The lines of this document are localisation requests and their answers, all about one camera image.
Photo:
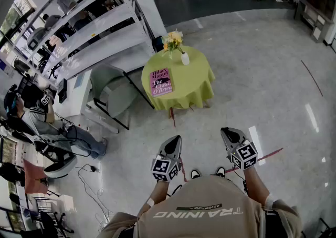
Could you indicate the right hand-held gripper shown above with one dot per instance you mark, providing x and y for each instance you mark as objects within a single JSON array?
[{"x": 245, "y": 154}]

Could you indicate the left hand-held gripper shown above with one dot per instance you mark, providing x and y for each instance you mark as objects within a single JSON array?
[{"x": 160, "y": 166}]

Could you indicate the white ribbed vase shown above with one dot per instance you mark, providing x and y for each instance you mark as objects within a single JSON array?
[{"x": 185, "y": 59}]

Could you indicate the yellow flowers bunch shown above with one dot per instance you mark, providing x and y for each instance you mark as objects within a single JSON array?
[{"x": 172, "y": 41}]

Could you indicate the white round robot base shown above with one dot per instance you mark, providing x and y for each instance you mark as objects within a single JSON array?
[{"x": 61, "y": 166}]

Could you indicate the person's right forearm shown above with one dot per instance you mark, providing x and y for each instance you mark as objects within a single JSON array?
[{"x": 256, "y": 183}]

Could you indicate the person's left forearm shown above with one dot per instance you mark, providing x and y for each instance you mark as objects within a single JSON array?
[{"x": 158, "y": 192}]

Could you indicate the person's right shoe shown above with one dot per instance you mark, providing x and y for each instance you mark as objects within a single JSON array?
[{"x": 220, "y": 171}]

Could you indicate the person's shoe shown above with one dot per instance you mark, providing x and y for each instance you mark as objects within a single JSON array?
[
  {"x": 195, "y": 174},
  {"x": 220, "y": 171}
]

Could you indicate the person's left shoe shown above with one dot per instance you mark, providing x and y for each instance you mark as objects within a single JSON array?
[{"x": 195, "y": 174}]

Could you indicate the black power adapter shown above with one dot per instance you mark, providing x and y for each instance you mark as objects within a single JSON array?
[{"x": 92, "y": 168}]

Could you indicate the person's beige printed shirt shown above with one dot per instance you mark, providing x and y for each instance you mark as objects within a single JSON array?
[{"x": 207, "y": 221}]

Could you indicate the pink book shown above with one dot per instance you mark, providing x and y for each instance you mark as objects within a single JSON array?
[{"x": 161, "y": 82}]

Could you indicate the round green cloth table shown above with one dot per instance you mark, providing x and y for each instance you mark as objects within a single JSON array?
[{"x": 191, "y": 79}]

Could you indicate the white cabinet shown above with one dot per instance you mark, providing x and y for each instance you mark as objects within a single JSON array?
[{"x": 76, "y": 95}]

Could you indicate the black office chair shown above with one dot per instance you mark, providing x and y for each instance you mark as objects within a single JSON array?
[{"x": 52, "y": 222}]

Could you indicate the dark bag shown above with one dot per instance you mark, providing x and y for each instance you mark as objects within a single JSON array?
[{"x": 158, "y": 43}]

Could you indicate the red cloth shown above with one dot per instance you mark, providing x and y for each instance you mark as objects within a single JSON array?
[{"x": 34, "y": 177}]

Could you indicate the white metal shelving rack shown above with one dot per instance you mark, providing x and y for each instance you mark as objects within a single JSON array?
[{"x": 105, "y": 40}]

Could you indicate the grey television stand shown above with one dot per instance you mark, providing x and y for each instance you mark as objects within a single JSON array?
[{"x": 313, "y": 21}]

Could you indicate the grey chair black frame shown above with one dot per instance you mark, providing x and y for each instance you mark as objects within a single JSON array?
[{"x": 115, "y": 95}]

